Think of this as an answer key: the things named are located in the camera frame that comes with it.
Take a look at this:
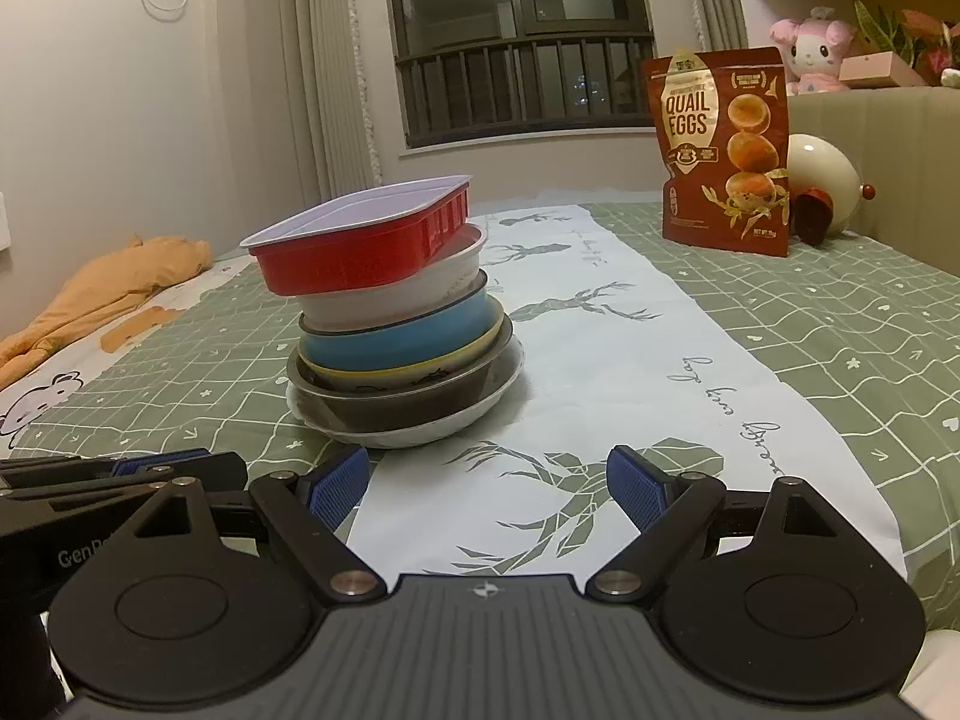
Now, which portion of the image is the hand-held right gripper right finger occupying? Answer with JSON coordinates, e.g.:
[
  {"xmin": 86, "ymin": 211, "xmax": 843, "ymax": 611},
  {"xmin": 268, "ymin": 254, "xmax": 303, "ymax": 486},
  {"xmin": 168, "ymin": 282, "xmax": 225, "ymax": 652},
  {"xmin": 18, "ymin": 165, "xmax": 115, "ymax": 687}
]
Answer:
[{"xmin": 583, "ymin": 444, "xmax": 863, "ymax": 607}]

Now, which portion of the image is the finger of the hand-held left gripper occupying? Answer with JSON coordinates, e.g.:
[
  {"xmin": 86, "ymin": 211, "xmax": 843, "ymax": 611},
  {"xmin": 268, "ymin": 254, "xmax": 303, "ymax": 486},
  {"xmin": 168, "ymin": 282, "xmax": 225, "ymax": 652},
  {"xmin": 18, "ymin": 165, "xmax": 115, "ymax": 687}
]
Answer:
[
  {"xmin": 0, "ymin": 448, "xmax": 212, "ymax": 492},
  {"xmin": 0, "ymin": 452, "xmax": 248, "ymax": 541}
]

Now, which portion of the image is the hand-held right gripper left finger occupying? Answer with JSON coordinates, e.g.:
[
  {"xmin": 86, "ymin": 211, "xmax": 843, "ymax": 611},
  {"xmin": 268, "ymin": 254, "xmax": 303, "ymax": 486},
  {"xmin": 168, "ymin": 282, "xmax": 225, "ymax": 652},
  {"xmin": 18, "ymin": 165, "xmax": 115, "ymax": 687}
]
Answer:
[{"xmin": 120, "ymin": 444, "xmax": 385, "ymax": 607}]

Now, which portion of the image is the stainless steel bowl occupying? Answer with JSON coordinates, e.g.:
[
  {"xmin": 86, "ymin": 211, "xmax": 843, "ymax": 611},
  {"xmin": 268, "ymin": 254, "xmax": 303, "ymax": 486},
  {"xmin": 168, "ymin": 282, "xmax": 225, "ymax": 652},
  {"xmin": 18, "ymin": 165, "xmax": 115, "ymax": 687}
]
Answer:
[{"xmin": 287, "ymin": 315, "xmax": 515, "ymax": 434}]

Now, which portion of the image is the cream cartoon ceramic bowl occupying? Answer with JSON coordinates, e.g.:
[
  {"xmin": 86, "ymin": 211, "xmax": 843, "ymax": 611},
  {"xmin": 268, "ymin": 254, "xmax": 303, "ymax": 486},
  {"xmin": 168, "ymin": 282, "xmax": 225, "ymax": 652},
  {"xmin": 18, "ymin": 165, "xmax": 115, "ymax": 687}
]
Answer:
[{"xmin": 300, "ymin": 307, "xmax": 507, "ymax": 395}]

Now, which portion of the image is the white floral plate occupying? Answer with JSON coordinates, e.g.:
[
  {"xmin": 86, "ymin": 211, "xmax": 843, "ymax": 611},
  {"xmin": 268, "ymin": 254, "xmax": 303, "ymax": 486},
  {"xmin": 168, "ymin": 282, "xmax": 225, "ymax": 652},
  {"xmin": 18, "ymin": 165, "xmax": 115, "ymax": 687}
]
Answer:
[{"xmin": 289, "ymin": 337, "xmax": 524, "ymax": 449}]

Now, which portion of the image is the blue bowl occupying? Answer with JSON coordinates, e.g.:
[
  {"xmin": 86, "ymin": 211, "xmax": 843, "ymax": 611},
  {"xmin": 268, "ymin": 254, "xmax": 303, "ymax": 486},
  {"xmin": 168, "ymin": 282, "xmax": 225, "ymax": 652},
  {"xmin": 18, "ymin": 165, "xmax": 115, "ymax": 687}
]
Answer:
[{"xmin": 298, "ymin": 274, "xmax": 505, "ymax": 372}]

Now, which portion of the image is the white paper bowl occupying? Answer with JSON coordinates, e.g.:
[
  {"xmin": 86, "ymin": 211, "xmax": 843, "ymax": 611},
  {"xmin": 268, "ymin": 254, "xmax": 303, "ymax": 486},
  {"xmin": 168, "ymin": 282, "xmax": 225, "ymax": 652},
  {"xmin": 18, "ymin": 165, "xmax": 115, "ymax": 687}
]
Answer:
[{"xmin": 296, "ymin": 223, "xmax": 488, "ymax": 335}]

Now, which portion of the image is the red plastic tray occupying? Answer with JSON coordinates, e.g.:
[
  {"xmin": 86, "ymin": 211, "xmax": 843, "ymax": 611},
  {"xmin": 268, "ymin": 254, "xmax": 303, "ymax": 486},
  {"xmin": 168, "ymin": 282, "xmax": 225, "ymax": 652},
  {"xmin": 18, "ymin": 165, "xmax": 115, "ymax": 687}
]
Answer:
[{"xmin": 241, "ymin": 174, "xmax": 475, "ymax": 297}]

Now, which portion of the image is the white cartoon bedsheet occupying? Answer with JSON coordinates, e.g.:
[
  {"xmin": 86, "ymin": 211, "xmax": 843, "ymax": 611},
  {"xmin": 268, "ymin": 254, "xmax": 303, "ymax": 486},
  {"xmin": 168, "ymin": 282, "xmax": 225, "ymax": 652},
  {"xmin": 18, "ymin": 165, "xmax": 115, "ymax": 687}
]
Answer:
[{"xmin": 0, "ymin": 255, "xmax": 252, "ymax": 458}]

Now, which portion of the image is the orange cloth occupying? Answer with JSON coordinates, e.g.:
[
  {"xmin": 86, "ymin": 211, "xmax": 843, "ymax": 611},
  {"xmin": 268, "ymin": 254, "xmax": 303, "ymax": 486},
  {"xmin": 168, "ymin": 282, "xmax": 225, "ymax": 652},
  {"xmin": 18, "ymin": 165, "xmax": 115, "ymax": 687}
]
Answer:
[{"xmin": 0, "ymin": 235, "xmax": 215, "ymax": 391}]

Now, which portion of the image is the green checked bedsheet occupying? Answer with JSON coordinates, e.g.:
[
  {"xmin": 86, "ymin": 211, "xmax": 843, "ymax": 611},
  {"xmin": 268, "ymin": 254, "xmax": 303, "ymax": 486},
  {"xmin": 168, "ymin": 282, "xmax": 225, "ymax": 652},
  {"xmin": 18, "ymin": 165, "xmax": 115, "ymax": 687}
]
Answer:
[{"xmin": 0, "ymin": 199, "xmax": 960, "ymax": 631}]

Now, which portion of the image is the red snack bag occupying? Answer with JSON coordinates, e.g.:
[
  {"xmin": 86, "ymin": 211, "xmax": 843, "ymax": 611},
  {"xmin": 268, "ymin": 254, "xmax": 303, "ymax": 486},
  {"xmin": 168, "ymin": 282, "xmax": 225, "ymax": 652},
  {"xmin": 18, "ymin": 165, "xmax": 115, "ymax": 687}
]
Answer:
[{"xmin": 641, "ymin": 46, "xmax": 792, "ymax": 260}]

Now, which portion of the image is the beige padded headboard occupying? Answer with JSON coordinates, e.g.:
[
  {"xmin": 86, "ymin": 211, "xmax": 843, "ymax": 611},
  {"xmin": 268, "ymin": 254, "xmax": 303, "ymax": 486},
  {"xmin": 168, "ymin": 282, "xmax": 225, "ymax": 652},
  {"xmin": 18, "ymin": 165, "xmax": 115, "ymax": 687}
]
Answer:
[{"xmin": 787, "ymin": 86, "xmax": 960, "ymax": 278}]

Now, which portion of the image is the pink plush toy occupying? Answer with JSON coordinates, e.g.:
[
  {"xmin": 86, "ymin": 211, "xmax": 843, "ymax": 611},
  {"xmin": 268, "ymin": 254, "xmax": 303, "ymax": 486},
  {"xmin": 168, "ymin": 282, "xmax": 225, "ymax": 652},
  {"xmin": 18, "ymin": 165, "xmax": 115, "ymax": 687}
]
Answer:
[{"xmin": 769, "ymin": 7, "xmax": 860, "ymax": 95}]

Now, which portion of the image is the pink box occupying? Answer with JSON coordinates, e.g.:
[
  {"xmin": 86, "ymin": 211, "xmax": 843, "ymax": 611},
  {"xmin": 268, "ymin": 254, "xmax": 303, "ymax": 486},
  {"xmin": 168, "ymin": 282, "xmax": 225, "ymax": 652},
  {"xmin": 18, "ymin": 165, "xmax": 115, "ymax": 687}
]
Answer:
[{"xmin": 838, "ymin": 52, "xmax": 927, "ymax": 89}]

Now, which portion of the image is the dark framed window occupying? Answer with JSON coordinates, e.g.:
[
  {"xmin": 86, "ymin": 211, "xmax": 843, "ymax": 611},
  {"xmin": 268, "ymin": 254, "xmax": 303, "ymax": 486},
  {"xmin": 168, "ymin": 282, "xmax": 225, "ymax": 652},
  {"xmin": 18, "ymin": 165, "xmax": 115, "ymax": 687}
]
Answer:
[{"xmin": 382, "ymin": 0, "xmax": 653, "ymax": 151}]

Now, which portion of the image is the potted plant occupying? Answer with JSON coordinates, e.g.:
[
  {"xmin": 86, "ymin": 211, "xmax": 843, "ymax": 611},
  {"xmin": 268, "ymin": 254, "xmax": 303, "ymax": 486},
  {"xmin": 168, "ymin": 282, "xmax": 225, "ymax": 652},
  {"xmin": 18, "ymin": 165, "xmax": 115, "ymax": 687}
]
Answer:
[{"xmin": 855, "ymin": 0, "xmax": 960, "ymax": 87}]

